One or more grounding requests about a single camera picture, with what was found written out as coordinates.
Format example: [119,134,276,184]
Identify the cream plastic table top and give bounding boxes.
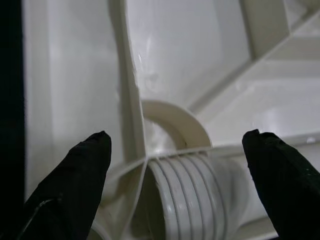
[21,0,320,240]

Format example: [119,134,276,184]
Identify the white plastic table leg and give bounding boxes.
[138,146,275,240]

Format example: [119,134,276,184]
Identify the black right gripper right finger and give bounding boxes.
[241,128,320,240]

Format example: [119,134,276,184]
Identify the black table cloth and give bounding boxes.
[0,0,27,240]

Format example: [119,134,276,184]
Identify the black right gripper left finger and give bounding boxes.
[21,130,112,240]

